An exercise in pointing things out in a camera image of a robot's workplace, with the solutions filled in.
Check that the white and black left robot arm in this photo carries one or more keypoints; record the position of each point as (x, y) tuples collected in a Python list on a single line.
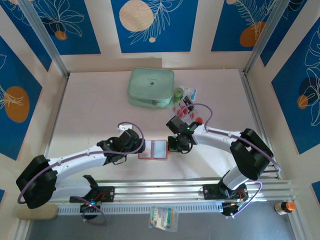
[(77, 162)]

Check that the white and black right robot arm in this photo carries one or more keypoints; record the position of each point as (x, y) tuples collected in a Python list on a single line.
[(215, 137)]

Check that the plastic bag with green print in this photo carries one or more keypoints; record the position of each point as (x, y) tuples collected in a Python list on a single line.
[(163, 218)]

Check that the clear packet with red items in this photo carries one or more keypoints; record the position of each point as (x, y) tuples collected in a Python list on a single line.
[(186, 110)]

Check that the small black connector board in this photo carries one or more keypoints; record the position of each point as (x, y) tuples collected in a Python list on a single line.
[(90, 207), (231, 208)]

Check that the white card with red circles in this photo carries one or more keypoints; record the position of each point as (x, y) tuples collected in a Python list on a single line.
[(180, 111), (196, 118)]

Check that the aluminium frame post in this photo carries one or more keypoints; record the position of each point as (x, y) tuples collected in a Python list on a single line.
[(45, 37), (262, 37)]

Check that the brown bottle with orange cap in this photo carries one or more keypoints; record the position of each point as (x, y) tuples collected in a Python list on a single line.
[(285, 208)]

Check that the mint green zip pouch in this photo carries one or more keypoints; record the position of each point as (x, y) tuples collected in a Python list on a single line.
[(150, 87)]

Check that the beige foam roll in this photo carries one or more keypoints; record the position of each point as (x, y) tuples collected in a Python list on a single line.
[(37, 212)]

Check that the aluminium table side rail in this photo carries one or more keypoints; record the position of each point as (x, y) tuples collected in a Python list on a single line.
[(252, 105), (58, 105)]

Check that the orange card holder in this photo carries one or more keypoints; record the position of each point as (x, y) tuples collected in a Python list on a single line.
[(153, 149)]

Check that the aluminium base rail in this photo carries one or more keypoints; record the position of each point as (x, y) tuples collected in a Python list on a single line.
[(162, 190)]

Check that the clear packet with blue print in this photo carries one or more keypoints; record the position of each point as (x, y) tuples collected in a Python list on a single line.
[(192, 92)]

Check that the black card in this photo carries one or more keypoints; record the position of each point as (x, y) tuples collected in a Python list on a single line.
[(188, 100), (192, 108)]

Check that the green cylindrical container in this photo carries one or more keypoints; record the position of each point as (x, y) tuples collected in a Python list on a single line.
[(178, 95)]

